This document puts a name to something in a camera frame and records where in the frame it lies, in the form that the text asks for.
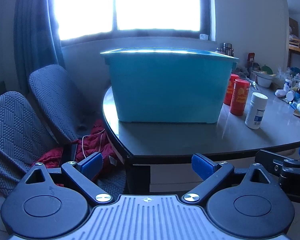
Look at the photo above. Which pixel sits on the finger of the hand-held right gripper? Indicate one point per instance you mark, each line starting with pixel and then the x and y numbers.
pixel 270 156

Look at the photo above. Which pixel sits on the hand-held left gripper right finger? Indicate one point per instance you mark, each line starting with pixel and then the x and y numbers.
pixel 202 167

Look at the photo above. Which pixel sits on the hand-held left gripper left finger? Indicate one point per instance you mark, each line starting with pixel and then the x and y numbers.
pixel 92 165

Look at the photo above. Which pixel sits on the white pill bottle blue label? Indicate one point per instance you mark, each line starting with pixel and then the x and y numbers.
pixel 256 111

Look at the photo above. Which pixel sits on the red cylindrical canister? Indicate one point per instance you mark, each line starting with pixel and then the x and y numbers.
pixel 240 97
pixel 228 90

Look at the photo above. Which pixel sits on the teal plastic storage bin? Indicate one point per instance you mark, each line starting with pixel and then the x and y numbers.
pixel 165 87

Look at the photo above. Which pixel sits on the grey desktop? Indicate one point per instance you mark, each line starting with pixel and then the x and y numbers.
pixel 190 140

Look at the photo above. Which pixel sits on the red quilted jacket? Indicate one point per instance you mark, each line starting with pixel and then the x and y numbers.
pixel 92 140

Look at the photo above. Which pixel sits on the small white bottle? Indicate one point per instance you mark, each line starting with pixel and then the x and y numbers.
pixel 287 85

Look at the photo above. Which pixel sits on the grey knit-covered chair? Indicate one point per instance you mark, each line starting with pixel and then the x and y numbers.
pixel 57 97
pixel 12 135

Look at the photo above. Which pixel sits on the white bowl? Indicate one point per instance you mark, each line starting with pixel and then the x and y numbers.
pixel 263 80

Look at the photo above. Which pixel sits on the green round lid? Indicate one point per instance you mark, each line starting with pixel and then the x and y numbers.
pixel 267 69

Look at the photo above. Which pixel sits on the blue plastic bag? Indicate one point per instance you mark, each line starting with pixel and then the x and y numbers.
pixel 296 70

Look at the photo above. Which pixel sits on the red packet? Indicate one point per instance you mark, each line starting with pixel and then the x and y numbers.
pixel 251 58

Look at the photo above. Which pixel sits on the wooden shelf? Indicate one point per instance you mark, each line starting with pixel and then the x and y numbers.
pixel 298 46

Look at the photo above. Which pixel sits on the steel thermos flask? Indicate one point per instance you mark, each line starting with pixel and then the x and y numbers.
pixel 228 48

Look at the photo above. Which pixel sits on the small white windowsill device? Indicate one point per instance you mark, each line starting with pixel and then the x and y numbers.
pixel 204 36

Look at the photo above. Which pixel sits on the blue curtain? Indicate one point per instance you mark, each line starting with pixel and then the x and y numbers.
pixel 32 30

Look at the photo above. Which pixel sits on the window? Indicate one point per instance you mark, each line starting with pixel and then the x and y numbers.
pixel 152 5

